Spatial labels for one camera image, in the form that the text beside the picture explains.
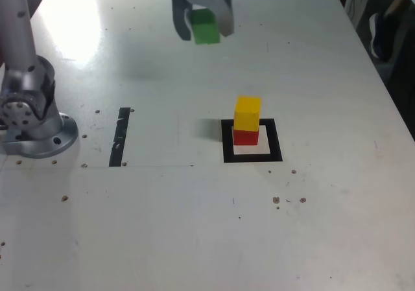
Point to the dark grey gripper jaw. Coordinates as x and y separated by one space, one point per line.
178 15

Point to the red cube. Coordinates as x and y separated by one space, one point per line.
244 138

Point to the yellow cube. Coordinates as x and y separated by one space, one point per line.
247 114

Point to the green cube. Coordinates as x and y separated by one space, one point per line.
206 28

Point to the black tape strip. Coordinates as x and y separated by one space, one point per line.
119 135

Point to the person's foot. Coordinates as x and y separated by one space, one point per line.
381 38

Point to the black tape square outline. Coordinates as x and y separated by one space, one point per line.
227 155

